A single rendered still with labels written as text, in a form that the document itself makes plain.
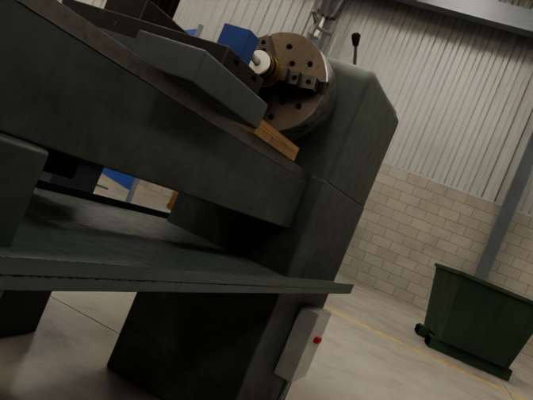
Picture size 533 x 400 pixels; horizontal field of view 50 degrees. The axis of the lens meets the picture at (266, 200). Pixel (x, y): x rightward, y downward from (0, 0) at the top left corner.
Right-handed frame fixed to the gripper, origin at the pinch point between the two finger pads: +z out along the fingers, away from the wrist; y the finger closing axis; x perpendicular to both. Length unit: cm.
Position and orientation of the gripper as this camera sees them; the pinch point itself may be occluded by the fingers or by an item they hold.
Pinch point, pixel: (320, 28)
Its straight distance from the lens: 200.6
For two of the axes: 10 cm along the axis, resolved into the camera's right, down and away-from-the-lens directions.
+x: 3.6, 1.6, 9.2
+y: 8.7, 3.0, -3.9
